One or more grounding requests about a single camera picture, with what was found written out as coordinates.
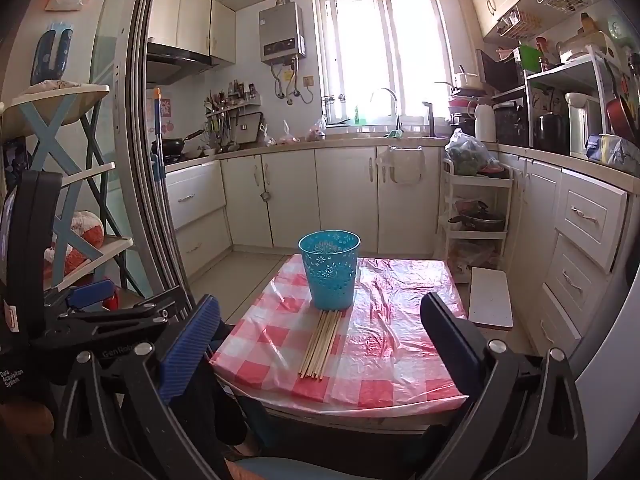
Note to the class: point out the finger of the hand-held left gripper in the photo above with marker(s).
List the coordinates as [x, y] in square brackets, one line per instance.
[91, 294]
[125, 311]

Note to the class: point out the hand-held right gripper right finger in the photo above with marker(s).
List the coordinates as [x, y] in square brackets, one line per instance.
[446, 332]

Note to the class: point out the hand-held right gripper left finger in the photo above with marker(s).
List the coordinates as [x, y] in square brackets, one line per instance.
[191, 347]

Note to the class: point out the bundle of wooden chopsticks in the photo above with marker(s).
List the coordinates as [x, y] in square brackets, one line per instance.
[320, 345]

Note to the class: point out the blue perforated plastic basket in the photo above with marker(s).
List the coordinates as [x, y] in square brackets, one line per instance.
[330, 270]

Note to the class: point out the red checkered plastic tablecloth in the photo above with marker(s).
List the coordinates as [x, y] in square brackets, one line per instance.
[395, 320]

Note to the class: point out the white flat board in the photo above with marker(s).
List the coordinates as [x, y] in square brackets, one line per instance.
[490, 300]

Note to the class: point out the red floral cloth bundle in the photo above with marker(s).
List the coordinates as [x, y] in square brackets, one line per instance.
[82, 232]

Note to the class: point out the black lidded pot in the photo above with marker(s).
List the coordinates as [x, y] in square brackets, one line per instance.
[480, 219]

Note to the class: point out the cream two-drawer cabinet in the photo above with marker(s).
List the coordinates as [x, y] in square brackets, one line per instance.
[195, 210]

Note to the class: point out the white rolling cart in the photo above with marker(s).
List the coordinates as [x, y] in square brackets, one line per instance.
[504, 210]

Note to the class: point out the white shelf with blue braces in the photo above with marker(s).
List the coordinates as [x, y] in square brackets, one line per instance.
[55, 115]

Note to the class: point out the cream cabinet with small drawers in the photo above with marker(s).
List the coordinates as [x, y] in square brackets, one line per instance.
[585, 240]

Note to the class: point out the black wok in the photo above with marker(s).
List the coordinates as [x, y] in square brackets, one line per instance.
[175, 146]

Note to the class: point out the cream lower cabinet doors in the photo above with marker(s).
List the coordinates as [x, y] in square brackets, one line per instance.
[340, 195]

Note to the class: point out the blue broom with orange tip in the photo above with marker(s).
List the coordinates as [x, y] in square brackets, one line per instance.
[157, 130]

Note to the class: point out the white hanging door bin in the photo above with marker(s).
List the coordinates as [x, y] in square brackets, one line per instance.
[400, 160]

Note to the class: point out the plastic bag of greens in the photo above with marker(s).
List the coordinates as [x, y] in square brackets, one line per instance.
[467, 155]

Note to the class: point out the blue hanging holder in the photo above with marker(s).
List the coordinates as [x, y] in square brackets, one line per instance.
[45, 57]

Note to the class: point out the green rag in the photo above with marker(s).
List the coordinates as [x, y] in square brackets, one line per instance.
[395, 134]

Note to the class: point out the white thermos jug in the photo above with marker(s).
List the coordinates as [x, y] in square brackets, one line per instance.
[485, 122]

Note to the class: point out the beige kitchen countertop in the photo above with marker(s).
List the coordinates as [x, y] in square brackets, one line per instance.
[350, 141]

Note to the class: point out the black slim tap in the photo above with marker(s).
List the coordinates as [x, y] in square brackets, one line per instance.
[430, 117]

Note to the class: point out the black microwave oven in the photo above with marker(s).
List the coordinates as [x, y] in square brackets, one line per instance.
[510, 125]

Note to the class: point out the clear plastic bag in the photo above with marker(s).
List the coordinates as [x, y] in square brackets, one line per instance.
[289, 135]
[315, 131]
[267, 137]

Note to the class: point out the black kettle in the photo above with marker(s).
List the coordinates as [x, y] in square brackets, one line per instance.
[550, 132]

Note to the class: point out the stack of pots and dishes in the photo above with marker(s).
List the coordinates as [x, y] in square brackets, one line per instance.
[467, 90]

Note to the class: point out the blue yellow package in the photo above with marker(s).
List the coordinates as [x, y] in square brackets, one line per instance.
[610, 150]

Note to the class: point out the black range hood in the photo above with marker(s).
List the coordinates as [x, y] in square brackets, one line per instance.
[175, 60]

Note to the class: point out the white electric water pot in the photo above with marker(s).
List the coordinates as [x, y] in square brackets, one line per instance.
[582, 125]

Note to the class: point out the chrome curved faucet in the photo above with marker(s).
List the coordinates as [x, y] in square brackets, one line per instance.
[387, 91]

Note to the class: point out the white counter shelf rack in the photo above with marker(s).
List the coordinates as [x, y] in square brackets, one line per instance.
[555, 72]

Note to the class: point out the red frying pan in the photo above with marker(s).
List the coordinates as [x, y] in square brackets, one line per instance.
[620, 110]

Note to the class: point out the white framed window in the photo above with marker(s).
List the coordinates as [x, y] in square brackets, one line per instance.
[385, 55]

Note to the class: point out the green box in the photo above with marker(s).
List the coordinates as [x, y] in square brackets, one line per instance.
[527, 57]

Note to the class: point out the dark sliding door frame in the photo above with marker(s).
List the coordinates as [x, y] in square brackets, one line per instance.
[135, 135]

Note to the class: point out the red wall stickers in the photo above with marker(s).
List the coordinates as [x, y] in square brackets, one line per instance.
[162, 115]

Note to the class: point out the wall utensil rack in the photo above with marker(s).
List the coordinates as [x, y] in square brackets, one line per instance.
[227, 107]

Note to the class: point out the grey wall water heater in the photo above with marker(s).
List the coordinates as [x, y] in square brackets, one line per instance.
[281, 30]

